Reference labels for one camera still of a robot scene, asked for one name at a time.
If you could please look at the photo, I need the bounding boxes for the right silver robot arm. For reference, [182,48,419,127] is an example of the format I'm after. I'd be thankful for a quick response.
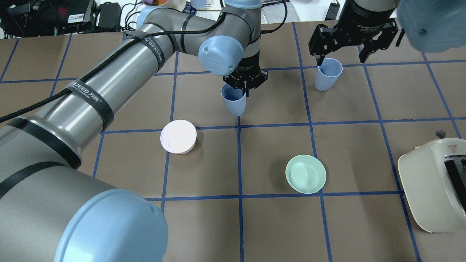
[308,0,466,66]

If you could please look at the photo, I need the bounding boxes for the light blue plastic cup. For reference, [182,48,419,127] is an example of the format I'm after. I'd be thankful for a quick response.
[220,83,246,116]

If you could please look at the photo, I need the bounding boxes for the pink plastic bowl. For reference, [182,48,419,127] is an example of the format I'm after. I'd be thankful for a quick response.
[160,119,197,155]

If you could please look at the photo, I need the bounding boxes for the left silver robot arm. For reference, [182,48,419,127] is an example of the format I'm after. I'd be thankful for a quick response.
[1,0,262,262]

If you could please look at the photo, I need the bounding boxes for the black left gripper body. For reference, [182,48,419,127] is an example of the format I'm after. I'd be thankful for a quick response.
[223,65,269,92]

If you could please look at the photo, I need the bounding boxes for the cream toaster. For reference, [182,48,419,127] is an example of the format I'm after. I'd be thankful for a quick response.
[397,130,466,233]

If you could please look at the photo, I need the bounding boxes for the black power adapter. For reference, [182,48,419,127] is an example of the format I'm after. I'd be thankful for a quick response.
[97,2,122,29]

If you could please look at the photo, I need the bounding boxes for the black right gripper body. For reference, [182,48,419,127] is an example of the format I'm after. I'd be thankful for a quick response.
[308,0,399,57]

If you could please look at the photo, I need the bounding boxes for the green plastic bowl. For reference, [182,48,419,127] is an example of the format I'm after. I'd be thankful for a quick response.
[285,154,327,194]

